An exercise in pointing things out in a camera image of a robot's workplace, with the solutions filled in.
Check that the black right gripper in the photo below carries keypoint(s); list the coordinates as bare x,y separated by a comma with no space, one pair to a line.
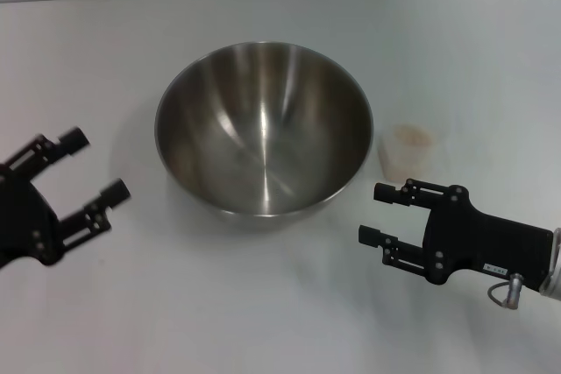
486,244

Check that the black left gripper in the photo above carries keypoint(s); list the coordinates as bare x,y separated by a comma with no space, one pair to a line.
26,220

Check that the stainless steel mixing bowl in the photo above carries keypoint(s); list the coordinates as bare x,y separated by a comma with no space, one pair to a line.
263,142

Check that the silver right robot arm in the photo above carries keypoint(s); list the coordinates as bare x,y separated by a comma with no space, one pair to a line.
554,282

